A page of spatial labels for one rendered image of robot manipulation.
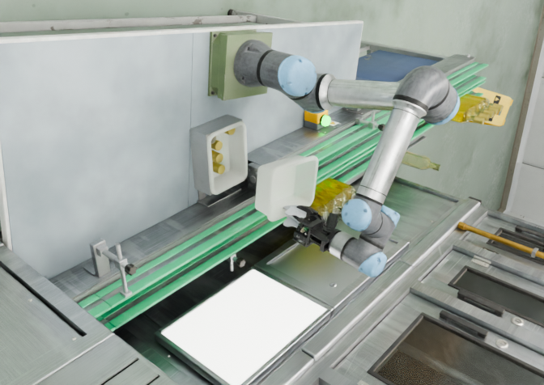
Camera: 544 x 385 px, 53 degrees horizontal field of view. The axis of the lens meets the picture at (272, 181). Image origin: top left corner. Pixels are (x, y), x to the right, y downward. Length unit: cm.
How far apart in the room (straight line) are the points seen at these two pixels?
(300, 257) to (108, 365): 98
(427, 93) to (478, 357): 78
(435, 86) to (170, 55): 76
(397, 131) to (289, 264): 70
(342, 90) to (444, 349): 83
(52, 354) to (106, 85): 73
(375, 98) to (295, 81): 24
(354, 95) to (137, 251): 81
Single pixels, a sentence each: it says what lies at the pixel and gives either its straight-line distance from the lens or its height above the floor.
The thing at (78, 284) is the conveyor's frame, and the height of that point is 84.
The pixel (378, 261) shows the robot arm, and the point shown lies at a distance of 154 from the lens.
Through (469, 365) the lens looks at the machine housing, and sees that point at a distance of 173.
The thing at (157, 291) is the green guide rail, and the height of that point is 93.
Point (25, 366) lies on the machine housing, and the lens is 122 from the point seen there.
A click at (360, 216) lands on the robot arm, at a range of 140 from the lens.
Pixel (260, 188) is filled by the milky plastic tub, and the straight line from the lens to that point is 164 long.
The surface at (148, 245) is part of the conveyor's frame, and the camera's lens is 174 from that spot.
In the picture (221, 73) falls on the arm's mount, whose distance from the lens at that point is 178.
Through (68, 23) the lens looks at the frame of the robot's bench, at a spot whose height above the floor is 20.
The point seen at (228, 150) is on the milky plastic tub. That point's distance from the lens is 194.
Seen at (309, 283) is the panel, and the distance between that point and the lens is 185.
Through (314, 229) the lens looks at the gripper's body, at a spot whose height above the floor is 125.
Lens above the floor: 205
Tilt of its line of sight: 36 degrees down
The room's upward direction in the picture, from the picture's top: 112 degrees clockwise
